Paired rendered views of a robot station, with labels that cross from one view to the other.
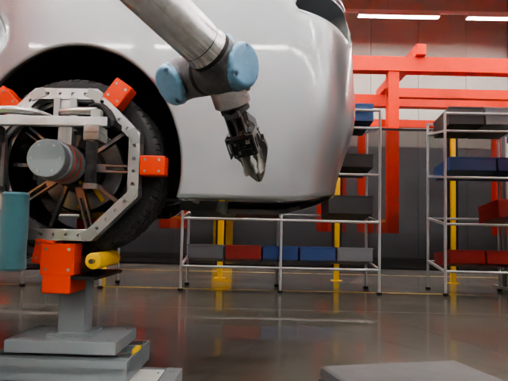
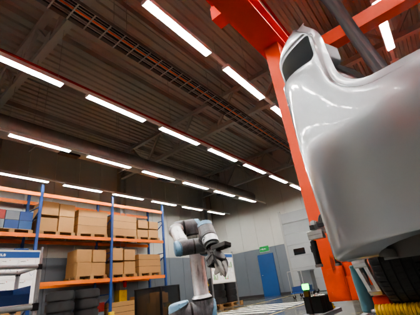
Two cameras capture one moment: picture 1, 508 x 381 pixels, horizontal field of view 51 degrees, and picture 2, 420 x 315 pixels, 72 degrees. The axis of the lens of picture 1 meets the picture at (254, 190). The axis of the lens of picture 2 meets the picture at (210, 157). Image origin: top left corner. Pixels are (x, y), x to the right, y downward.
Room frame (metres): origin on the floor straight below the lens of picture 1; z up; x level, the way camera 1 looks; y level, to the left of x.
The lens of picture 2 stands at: (2.27, -1.26, 0.71)
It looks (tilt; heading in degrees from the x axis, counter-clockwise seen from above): 24 degrees up; 126
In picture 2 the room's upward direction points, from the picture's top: 7 degrees counter-clockwise
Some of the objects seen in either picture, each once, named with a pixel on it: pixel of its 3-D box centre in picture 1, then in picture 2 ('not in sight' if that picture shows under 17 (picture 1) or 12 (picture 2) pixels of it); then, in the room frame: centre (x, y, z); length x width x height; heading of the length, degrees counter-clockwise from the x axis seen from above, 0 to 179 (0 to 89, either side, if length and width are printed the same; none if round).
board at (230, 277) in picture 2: not in sight; (224, 279); (-4.47, 7.95, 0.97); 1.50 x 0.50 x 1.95; 90
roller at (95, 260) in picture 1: (103, 258); (403, 309); (1.99, 0.55, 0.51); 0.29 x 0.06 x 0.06; 178
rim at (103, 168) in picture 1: (82, 169); not in sight; (2.06, 0.67, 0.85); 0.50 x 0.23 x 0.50; 88
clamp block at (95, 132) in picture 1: (95, 134); (316, 234); (1.68, 0.51, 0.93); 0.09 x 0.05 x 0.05; 178
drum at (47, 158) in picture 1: (58, 162); not in sight; (1.82, 0.68, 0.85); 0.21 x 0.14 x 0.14; 178
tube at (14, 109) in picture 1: (26, 106); not in sight; (1.77, 0.78, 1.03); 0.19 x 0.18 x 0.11; 178
